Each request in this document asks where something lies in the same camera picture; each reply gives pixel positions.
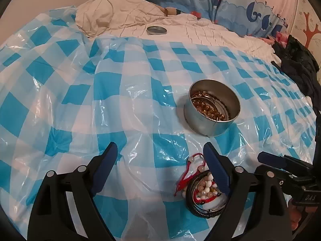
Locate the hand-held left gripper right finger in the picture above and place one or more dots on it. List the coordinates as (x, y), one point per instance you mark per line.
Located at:
(216, 167)

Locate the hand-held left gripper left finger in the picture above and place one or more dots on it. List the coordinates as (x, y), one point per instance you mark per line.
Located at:
(105, 167)

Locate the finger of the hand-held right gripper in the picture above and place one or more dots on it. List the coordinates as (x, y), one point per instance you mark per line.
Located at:
(286, 178)
(270, 159)

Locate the round metal tin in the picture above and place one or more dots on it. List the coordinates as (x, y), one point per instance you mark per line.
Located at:
(208, 127)

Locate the black bangle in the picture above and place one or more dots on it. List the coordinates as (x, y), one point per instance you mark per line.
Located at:
(190, 201)

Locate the person's right hand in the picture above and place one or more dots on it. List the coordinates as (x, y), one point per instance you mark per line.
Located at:
(296, 214)

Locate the blue white checkered plastic sheet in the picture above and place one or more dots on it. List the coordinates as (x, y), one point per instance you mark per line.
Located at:
(125, 80)

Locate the dark clothing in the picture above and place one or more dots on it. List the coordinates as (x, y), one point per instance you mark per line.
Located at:
(298, 60)

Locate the pink floral cloth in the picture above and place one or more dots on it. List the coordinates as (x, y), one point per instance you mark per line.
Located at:
(278, 39)

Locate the round metal tin lid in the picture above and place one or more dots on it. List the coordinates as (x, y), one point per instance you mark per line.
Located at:
(156, 30)

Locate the cream striped blanket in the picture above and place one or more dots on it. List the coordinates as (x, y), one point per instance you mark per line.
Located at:
(140, 10)

